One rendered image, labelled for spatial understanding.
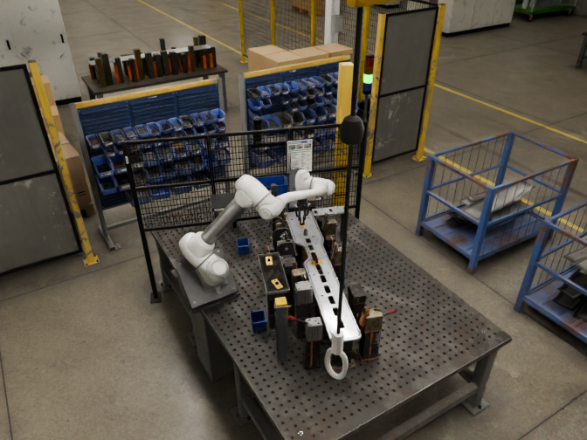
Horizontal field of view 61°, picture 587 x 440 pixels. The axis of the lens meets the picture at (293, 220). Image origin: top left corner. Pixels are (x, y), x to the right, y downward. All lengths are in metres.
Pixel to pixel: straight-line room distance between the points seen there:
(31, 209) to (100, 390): 1.79
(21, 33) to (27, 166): 4.84
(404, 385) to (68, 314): 3.01
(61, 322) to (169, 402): 1.36
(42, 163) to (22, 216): 0.54
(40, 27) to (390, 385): 7.95
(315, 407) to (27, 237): 3.23
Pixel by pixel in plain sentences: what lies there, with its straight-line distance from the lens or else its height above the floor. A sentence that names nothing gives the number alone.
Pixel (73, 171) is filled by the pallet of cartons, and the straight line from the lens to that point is 5.88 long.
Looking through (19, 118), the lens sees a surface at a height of 1.57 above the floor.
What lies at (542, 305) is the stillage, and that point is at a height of 0.17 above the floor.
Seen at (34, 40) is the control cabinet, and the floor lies 1.12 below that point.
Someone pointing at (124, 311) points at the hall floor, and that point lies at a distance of 4.70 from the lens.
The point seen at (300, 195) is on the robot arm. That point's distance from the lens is 3.27.
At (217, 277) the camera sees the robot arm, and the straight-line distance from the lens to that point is 3.26.
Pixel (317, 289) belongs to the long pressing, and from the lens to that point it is 3.15.
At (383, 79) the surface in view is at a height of 1.26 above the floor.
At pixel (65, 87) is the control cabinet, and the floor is 0.30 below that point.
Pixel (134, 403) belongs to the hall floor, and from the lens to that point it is 4.00.
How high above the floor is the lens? 3.08
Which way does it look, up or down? 33 degrees down
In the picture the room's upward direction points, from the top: straight up
